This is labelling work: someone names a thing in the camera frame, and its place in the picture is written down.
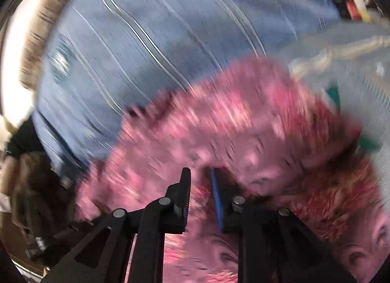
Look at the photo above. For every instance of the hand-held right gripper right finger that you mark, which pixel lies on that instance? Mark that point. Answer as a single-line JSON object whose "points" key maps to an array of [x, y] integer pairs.
{"points": [[217, 197]]}

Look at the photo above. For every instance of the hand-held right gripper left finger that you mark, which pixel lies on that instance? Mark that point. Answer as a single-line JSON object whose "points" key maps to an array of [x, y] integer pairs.
{"points": [[184, 200]]}

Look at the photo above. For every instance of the pink floral garment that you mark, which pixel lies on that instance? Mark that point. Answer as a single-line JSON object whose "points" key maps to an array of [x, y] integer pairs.
{"points": [[243, 124]]}

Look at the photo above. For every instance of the dark cloth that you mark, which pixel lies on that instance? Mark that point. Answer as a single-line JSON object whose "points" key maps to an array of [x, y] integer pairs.
{"points": [[39, 197]]}

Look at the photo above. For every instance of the blue plaid duvet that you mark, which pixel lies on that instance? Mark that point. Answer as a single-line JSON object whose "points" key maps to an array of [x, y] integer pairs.
{"points": [[170, 33]]}

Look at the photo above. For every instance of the grey printed bed sheet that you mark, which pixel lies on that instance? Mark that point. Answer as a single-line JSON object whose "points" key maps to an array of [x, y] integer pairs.
{"points": [[362, 88]]}

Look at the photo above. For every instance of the brown bed edge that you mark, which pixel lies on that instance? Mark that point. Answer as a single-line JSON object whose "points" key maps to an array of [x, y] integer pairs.
{"points": [[45, 27]]}

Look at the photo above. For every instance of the red cloth item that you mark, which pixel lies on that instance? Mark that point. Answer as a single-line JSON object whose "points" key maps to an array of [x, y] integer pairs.
{"points": [[353, 10]]}

